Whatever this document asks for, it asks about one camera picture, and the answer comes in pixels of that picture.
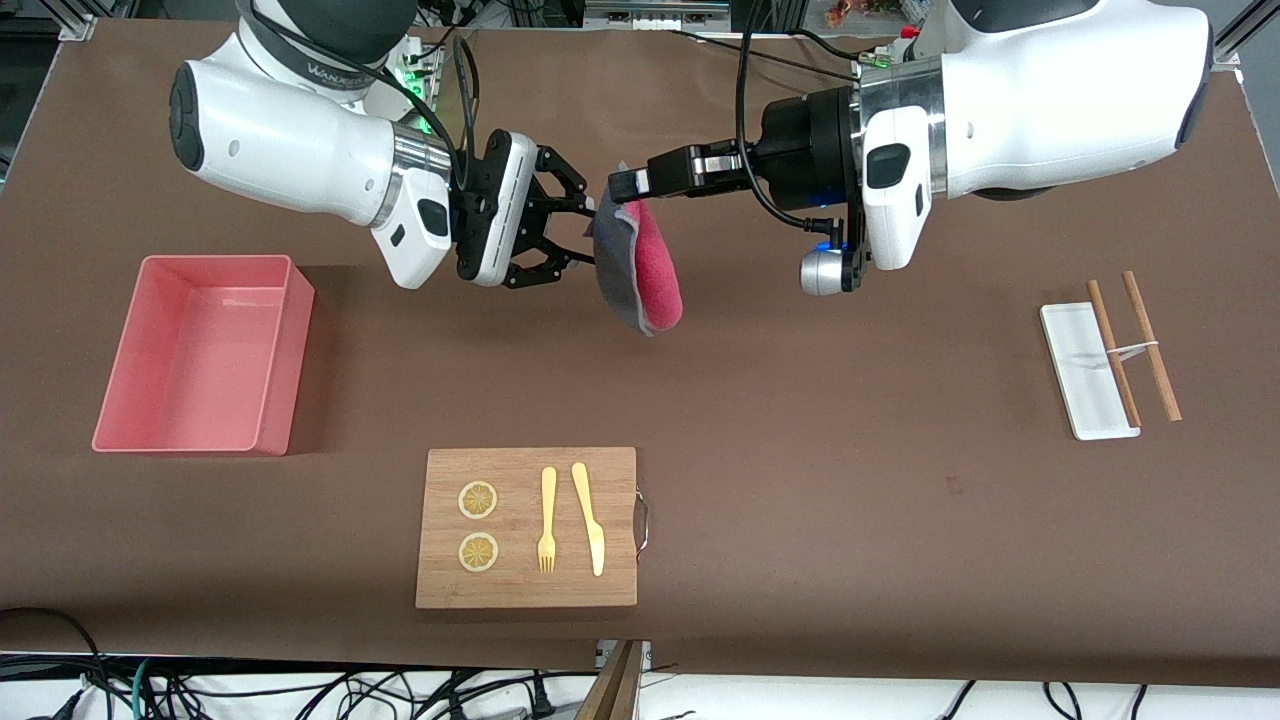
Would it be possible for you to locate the yellow plastic fork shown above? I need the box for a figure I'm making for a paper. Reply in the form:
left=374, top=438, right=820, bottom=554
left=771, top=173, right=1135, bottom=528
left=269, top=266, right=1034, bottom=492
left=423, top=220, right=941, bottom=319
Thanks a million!
left=537, top=467, right=558, bottom=574

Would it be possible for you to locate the white rectangular tray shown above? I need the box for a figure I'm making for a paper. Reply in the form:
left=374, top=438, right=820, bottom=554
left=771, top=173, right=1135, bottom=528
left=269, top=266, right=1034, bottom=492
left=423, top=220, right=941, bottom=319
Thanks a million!
left=1040, top=303, right=1141, bottom=441

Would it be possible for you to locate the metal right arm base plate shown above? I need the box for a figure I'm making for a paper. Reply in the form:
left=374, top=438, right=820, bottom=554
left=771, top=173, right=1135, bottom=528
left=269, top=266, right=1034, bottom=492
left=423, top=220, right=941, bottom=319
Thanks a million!
left=395, top=40, right=443, bottom=136

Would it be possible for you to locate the pink plastic bin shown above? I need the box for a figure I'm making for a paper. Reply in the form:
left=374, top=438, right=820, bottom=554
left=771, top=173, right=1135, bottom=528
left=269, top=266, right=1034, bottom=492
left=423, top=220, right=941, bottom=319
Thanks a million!
left=92, top=255, right=316, bottom=457

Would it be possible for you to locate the yellow plastic knife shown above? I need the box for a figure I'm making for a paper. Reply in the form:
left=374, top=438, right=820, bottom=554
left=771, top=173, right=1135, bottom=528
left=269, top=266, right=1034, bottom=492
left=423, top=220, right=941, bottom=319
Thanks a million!
left=571, top=462, right=606, bottom=578

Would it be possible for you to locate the grey electronics box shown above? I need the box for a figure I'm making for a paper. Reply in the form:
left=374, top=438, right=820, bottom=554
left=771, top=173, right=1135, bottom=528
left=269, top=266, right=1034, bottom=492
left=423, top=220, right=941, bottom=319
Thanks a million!
left=583, top=0, right=733, bottom=31

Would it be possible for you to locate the brown table cover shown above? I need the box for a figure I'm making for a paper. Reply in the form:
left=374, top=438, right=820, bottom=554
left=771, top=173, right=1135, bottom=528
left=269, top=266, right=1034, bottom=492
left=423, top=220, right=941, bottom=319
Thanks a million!
left=0, top=20, right=1280, bottom=691

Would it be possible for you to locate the long black power cable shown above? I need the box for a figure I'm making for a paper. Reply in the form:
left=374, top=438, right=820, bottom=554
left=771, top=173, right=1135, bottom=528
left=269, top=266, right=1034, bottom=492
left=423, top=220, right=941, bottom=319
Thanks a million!
left=665, top=28, right=881, bottom=81

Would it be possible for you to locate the tangled black cable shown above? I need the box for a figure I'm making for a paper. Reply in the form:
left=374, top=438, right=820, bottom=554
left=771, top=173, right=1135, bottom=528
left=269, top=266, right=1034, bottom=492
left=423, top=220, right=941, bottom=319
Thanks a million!
left=150, top=668, right=526, bottom=720

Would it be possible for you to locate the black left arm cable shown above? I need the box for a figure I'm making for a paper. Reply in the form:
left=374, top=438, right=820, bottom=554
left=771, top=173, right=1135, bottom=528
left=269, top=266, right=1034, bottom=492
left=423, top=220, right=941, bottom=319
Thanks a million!
left=736, top=0, right=846, bottom=241

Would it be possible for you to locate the wooden plank piece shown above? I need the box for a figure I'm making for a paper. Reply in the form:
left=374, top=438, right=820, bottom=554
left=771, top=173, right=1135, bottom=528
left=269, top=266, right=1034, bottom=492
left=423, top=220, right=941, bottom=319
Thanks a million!
left=578, top=640, right=646, bottom=720

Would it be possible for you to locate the red and grey cloth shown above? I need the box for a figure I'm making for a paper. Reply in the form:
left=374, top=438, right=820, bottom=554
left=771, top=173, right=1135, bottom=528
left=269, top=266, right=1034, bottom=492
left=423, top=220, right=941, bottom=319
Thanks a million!
left=592, top=160, right=685, bottom=338

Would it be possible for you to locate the short black power cable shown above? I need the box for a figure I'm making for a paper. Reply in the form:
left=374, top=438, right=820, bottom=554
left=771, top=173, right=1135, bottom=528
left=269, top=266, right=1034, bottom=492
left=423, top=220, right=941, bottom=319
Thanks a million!
left=790, top=28, right=879, bottom=63

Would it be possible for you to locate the thick black looped cable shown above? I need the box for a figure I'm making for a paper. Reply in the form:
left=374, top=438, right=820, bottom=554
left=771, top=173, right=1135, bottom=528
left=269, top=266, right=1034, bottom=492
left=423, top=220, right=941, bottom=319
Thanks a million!
left=0, top=607, right=106, bottom=720

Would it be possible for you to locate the aluminium frame profile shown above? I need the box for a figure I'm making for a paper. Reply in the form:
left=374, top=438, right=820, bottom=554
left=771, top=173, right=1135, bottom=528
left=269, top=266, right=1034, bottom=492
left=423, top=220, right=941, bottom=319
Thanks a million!
left=55, top=0, right=98, bottom=43
left=1210, top=0, right=1280, bottom=66

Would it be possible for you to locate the wooden cutting board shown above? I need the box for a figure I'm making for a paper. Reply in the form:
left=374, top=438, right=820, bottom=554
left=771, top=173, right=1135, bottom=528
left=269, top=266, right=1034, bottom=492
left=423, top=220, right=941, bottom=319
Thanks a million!
left=415, top=447, right=651, bottom=610

